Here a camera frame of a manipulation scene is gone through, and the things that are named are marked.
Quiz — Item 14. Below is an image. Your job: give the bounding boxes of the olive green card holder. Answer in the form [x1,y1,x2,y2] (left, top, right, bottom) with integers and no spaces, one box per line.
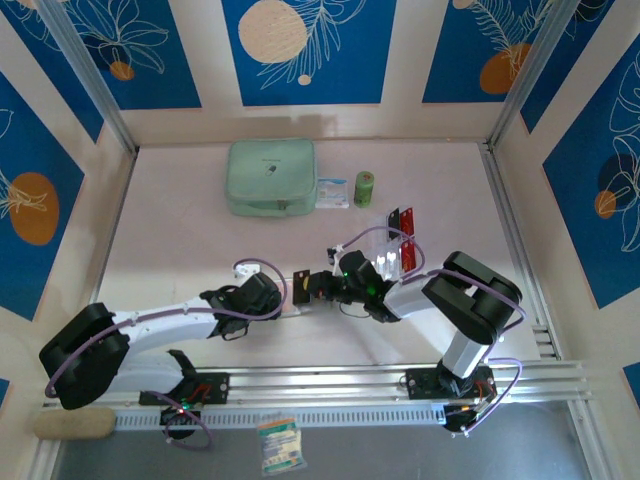
[279,299,321,317]

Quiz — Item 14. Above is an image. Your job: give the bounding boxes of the red packets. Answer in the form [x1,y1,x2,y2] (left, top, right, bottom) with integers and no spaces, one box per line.
[372,206,420,281]

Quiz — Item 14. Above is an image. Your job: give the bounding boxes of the red credit card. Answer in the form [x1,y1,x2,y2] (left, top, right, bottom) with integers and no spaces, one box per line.
[398,207,417,240]
[399,240,419,276]

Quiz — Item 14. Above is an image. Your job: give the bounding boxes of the green cylinder can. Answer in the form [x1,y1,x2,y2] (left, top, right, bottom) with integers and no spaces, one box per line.
[353,170,376,209]

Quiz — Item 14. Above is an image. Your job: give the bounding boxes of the white blue sachet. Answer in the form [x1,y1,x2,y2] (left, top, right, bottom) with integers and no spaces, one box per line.
[315,177,350,210]

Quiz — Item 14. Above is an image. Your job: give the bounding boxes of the green orange plastic packet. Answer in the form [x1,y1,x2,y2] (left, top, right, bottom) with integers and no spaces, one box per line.
[256,418,307,476]

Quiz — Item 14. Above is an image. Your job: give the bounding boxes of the black connector module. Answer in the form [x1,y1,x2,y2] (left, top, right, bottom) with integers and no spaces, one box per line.
[158,403,202,442]
[443,403,481,436]

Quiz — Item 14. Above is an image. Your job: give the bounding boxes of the mint green zip pouch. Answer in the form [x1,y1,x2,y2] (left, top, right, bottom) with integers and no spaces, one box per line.
[223,138,320,219]

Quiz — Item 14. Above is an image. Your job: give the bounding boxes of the grey metal panel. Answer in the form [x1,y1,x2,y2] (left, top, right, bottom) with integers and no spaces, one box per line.
[49,427,591,480]

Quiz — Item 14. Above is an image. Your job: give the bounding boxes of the beige foam block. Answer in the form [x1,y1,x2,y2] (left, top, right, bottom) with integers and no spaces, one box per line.
[33,407,117,441]

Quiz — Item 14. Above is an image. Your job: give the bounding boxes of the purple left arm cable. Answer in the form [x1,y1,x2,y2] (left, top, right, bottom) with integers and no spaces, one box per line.
[44,257,289,454]

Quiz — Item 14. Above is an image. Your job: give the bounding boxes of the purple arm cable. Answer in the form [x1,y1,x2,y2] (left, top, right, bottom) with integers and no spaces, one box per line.
[342,227,529,436]
[44,257,289,454]

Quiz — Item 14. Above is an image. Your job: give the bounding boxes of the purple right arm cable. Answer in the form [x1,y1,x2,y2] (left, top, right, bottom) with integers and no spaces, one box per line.
[342,227,529,436]

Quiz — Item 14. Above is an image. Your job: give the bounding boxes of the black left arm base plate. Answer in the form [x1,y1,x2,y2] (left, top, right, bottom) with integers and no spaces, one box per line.
[138,372,231,406]

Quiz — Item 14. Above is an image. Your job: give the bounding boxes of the aluminium mounting rail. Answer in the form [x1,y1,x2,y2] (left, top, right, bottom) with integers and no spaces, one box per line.
[44,362,594,406]

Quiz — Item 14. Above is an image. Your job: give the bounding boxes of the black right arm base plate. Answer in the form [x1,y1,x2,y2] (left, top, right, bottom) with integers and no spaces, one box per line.
[405,366,496,401]

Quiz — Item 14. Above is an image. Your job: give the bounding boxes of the white slotted cable duct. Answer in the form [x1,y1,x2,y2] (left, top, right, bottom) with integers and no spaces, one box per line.
[114,404,446,430]

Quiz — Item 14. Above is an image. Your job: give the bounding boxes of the aluminium side rail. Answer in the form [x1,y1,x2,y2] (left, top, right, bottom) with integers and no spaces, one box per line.
[482,144,564,361]
[74,149,139,371]

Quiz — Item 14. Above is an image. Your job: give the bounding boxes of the aluminium frame post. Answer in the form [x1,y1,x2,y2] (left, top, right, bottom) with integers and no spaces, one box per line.
[37,0,139,156]
[487,0,584,151]

